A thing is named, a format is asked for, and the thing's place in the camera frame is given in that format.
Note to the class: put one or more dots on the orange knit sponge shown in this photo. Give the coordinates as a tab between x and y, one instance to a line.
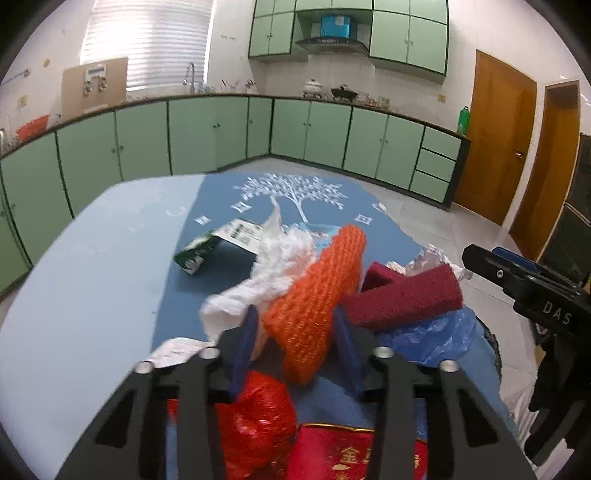
318	295

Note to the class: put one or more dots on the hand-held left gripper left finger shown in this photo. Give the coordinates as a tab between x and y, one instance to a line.
242	350

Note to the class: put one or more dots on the crumpled white paper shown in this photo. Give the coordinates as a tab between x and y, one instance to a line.
180	348

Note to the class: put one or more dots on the person's right hand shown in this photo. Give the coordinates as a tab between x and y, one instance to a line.
563	392

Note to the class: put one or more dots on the clear plastic wrap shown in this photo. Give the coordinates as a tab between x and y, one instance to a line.
429	261

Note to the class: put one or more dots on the open wooden door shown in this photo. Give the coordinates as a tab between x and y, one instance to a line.
545	175

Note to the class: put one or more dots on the brown cardboard box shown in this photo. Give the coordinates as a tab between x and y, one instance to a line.
94	97

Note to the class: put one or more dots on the closed wooden door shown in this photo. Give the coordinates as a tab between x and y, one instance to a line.
494	138

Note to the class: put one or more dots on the black wok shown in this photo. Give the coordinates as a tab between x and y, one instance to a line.
344	92

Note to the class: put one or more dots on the range hood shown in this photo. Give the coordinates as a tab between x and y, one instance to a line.
332	44

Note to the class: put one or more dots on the green kitchen cabinets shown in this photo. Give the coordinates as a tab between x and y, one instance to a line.
138	138
397	37

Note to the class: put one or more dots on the blue box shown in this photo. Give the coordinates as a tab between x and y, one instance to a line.
337	26

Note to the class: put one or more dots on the white lidded pot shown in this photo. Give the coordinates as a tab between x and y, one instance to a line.
313	87

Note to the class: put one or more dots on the white window blinds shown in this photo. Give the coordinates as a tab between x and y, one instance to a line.
147	41

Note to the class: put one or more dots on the green upper kitchen cabinets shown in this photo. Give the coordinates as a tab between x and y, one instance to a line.
397	37

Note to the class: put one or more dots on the blue plastic bag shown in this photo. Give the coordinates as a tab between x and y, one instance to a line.
429	337

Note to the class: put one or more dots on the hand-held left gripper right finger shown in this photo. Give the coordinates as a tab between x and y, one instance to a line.
346	350

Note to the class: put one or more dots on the red plastic bag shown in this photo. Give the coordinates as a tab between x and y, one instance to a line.
263	415

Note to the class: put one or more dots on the green plastic bottle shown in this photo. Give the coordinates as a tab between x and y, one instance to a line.
463	121

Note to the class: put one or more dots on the white crumpled plastic bag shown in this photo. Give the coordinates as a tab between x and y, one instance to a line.
277	263

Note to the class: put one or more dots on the dark red scouring pad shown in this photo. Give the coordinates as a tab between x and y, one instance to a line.
411	300

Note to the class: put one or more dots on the red plastic basin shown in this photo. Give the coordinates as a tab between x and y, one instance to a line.
33	127

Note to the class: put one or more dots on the blue tree-print table mat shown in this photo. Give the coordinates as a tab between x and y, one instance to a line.
194	295

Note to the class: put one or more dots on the green white carton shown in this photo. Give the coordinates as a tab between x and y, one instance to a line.
207	249

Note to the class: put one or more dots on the metal faucet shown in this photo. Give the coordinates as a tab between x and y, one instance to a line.
191	76

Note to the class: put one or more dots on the green lower kitchen cabinets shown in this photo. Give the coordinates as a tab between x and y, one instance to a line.
138	138

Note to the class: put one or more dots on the red gold-print envelope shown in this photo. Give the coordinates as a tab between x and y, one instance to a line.
337	452

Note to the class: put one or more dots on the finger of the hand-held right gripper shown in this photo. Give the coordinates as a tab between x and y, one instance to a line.
512	258
489	265

